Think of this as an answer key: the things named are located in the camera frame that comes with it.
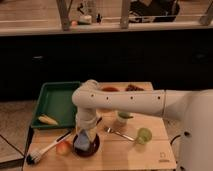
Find dark purple bowl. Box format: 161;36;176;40
73;135;100;157

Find peach fruit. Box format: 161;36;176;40
56;140;71;155

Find green apple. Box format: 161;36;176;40
136;128;152;144

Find dark grapes bunch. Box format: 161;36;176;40
125;84;144;91

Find white dish brush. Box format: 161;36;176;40
26;131;71;165

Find black floor cable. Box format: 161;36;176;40
170;133;186;161

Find silver metal fork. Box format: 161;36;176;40
104;127;134;141

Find orange bowl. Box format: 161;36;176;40
101;86;119;92

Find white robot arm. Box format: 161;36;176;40
72;80;213;171

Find green plastic tray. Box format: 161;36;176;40
31;81;81;129

